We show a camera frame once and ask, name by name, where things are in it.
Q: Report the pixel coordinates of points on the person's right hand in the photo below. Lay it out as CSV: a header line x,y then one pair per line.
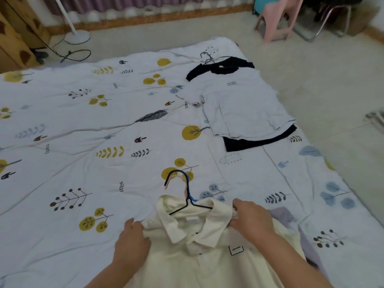
x,y
253,221

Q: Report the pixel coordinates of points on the person's left hand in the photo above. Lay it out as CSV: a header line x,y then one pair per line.
x,y
132,248

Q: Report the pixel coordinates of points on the pale yellow polo shirt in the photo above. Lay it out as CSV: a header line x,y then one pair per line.
x,y
195,266

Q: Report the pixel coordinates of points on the blue plastic hanger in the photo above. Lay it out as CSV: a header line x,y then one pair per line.
x,y
192,198

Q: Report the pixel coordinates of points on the pink hanger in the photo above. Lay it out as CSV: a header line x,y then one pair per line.
x,y
169,181

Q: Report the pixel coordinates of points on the black t-shirt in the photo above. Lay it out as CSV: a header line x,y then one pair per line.
x,y
240,143

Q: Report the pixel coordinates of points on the white printed t-shirt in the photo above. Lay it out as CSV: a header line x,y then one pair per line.
x,y
246,107

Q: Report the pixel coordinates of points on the person's right forearm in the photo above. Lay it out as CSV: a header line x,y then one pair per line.
x,y
291,263

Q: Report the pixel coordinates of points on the white leaf print quilt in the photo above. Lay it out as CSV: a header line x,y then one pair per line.
x,y
90,116

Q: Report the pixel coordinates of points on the pink plastic chair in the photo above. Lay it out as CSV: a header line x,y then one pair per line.
x,y
276,14

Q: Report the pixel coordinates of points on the black office chair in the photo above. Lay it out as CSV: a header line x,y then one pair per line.
x,y
321,23

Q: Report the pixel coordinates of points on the dark slipper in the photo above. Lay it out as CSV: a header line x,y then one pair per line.
x,y
40,55

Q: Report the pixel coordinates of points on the white standing fan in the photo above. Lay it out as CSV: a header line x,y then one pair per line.
x,y
77,37

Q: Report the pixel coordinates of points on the cardboard box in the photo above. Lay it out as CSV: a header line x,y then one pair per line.
x,y
363,17

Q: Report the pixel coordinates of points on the wooden cabinet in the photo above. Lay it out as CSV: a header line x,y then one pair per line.
x,y
15,35

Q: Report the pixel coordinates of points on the purple curtain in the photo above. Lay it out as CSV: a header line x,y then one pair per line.
x,y
135,5

